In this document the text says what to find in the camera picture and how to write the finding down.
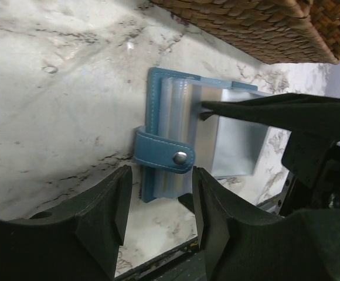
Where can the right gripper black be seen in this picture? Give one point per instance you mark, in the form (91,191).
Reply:
(313,163)

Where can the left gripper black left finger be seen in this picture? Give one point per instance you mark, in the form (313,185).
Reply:
(79,239)

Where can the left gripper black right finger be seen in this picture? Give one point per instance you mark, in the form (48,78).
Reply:
(306,246)

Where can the blue leather card holder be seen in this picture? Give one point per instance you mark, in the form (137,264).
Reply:
(174,139)

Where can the brown woven divided basket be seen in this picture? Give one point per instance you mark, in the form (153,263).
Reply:
(272,31)

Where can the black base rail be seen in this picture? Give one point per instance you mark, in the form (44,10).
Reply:
(228,246)

